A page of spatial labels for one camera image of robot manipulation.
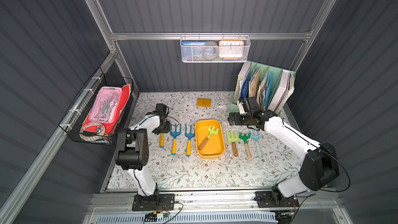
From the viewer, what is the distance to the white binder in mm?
903

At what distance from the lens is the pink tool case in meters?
0.70

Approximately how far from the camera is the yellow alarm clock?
2.94 feet
